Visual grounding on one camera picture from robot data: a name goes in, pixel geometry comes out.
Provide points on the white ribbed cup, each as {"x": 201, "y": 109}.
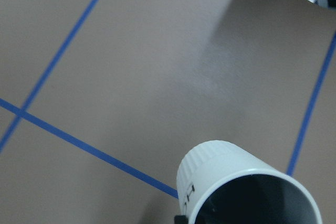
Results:
{"x": 219, "y": 182}

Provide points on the blue tape line crossing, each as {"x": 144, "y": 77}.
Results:
{"x": 46, "y": 73}

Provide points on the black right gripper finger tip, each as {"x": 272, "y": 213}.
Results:
{"x": 180, "y": 219}

